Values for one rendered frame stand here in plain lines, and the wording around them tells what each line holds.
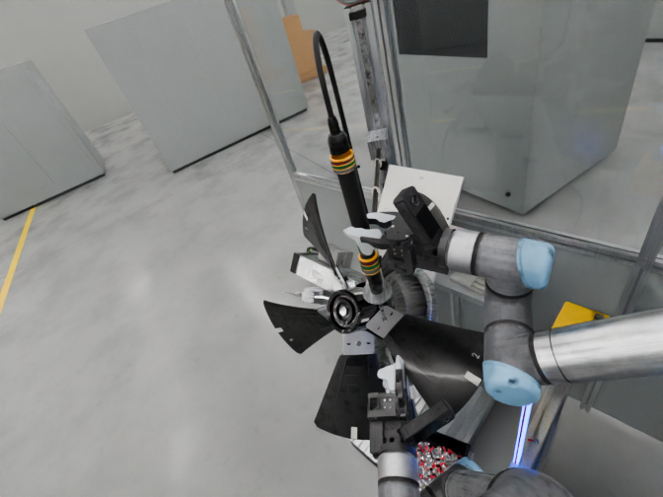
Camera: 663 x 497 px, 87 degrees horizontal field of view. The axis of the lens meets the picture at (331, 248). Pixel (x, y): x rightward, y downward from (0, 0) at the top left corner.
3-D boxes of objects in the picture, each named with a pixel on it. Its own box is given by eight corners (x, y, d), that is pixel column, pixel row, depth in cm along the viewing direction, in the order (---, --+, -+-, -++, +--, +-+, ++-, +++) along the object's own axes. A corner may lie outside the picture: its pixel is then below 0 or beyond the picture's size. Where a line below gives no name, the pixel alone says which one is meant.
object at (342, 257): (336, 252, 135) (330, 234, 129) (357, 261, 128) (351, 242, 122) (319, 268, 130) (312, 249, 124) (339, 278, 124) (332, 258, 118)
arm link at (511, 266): (543, 305, 54) (551, 266, 49) (470, 287, 61) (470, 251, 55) (552, 270, 59) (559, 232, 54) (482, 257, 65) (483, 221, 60)
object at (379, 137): (372, 149, 132) (368, 127, 127) (391, 146, 130) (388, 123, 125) (371, 162, 124) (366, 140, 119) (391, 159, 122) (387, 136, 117)
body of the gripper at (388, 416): (367, 389, 76) (366, 450, 67) (406, 386, 73) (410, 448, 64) (377, 405, 80) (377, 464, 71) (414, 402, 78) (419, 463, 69)
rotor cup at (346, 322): (345, 319, 108) (316, 324, 98) (356, 274, 105) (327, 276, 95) (383, 340, 98) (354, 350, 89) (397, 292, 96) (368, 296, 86)
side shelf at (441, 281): (431, 241, 162) (430, 236, 160) (512, 266, 139) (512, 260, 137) (402, 273, 151) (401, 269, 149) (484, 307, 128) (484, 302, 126)
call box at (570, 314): (559, 323, 101) (565, 299, 95) (602, 339, 95) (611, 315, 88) (538, 365, 94) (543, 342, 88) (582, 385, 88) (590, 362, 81)
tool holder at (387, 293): (364, 277, 89) (356, 248, 83) (392, 275, 87) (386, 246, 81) (362, 305, 82) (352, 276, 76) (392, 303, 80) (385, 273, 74)
